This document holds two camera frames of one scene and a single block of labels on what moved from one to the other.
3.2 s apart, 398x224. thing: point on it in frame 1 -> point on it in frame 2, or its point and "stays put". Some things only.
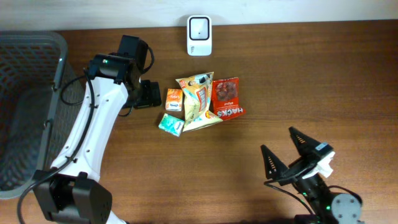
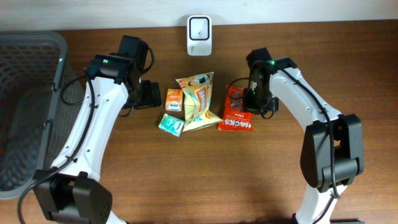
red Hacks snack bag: (225, 100) -> (236, 118)
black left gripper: (148, 94) stays put
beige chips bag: (197, 91) stays put
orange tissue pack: (174, 99) stays put
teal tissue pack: (171, 124) stays put
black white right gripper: (298, 168) -> (272, 105)
